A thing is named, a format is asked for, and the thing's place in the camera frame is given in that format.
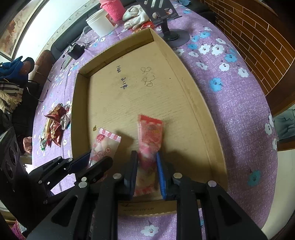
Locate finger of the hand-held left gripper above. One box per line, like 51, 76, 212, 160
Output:
74, 156, 114, 188
37, 152, 91, 185

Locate black phone stand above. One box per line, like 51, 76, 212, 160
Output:
136, 0, 190, 44

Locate white plastic jar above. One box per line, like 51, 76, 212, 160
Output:
86, 9, 118, 37

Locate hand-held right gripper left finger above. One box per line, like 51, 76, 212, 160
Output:
26, 150, 139, 240

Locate purple floral tablecloth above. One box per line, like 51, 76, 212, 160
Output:
30, 0, 280, 240

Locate cardboard tray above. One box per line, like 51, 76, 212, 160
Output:
69, 28, 228, 217

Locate black coat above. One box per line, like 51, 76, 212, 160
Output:
0, 76, 46, 143

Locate eyeglasses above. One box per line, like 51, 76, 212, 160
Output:
26, 70, 52, 103

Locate bottle with pink sleeve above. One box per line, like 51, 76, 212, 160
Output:
100, 0, 126, 22

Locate clear plastic cup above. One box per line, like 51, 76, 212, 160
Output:
81, 25, 93, 45

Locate blue cloth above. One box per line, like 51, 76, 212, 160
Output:
0, 56, 35, 80

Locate small black device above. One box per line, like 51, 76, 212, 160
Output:
62, 42, 93, 60

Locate brown chair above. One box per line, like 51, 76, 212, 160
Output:
34, 49, 57, 80

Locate black sofa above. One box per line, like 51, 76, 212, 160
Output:
49, 0, 139, 58

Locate small notebook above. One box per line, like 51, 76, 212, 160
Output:
61, 55, 73, 68

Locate pink red snack packet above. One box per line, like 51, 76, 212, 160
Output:
134, 115, 164, 196

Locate red printed envelope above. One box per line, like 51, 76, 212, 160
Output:
132, 9, 179, 32

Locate plaid scarf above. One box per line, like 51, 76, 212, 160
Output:
0, 78, 25, 111

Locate pink striped candy packet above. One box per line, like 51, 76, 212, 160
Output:
89, 128, 122, 170

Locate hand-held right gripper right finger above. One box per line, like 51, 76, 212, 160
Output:
156, 152, 269, 240

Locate framed wall painting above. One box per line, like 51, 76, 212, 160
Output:
0, 0, 49, 61

